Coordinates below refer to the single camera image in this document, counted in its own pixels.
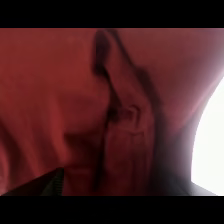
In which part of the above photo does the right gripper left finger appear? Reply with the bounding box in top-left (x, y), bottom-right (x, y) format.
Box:
top-left (0, 167), bottom-right (65, 197)

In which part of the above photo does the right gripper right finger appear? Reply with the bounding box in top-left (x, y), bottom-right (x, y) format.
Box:
top-left (173, 180), bottom-right (218, 197)

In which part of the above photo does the red T-shirt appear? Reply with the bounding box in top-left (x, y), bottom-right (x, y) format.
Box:
top-left (0, 28), bottom-right (224, 197)

